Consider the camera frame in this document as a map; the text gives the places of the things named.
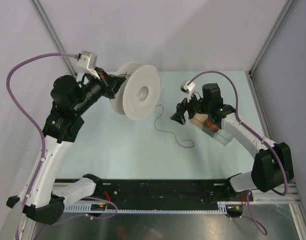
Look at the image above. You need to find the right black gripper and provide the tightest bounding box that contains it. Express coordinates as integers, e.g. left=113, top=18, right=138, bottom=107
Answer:
left=171, top=89, right=211, bottom=125

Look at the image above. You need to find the brown thin wire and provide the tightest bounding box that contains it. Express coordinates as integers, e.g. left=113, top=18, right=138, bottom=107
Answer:
left=117, top=71, right=195, bottom=149

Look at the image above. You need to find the white perforated cable spool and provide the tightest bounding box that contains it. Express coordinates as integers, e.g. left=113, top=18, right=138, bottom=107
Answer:
left=110, top=61, right=161, bottom=121

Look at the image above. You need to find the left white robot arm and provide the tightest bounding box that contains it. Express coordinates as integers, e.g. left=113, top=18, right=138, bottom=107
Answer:
left=6, top=67, right=126, bottom=225

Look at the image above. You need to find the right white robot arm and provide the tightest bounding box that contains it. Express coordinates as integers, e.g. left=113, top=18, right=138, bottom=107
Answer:
left=171, top=82, right=294, bottom=201

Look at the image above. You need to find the smoky grey plastic bin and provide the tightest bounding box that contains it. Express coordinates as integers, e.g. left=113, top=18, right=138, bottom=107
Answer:
left=202, top=119, right=220, bottom=137

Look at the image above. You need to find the clear plastic bin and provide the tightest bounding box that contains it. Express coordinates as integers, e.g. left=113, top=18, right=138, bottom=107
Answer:
left=213, top=129, right=233, bottom=146

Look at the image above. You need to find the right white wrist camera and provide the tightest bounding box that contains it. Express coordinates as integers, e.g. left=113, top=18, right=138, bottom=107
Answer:
left=180, top=81, right=196, bottom=103

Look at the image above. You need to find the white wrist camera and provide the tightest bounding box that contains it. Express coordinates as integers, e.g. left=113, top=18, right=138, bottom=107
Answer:
left=77, top=51, right=98, bottom=78
left=180, top=81, right=196, bottom=103

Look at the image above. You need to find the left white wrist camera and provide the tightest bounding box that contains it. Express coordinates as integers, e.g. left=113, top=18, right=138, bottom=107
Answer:
left=77, top=51, right=98, bottom=78

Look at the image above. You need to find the red wire bundle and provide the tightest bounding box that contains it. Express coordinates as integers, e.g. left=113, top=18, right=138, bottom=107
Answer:
left=206, top=120, right=220, bottom=131

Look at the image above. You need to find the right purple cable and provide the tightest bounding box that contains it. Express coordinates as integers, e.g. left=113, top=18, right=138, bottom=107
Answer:
left=187, top=70, right=290, bottom=196

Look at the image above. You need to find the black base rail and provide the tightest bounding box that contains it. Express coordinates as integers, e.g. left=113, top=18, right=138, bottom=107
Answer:
left=69, top=179, right=247, bottom=211

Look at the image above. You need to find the white slotted cable duct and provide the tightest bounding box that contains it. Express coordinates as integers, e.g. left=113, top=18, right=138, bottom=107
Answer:
left=64, top=202, right=242, bottom=215

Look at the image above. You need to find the left aluminium corner post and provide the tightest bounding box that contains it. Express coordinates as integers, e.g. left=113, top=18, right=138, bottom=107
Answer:
left=29, top=0, right=76, bottom=76

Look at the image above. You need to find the aluminium corner post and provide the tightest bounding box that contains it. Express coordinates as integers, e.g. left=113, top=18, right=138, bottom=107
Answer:
left=29, top=0, right=76, bottom=76
left=249, top=0, right=298, bottom=76

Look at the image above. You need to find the right aluminium corner post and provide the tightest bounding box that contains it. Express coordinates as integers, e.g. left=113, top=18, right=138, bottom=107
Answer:
left=249, top=0, right=298, bottom=76

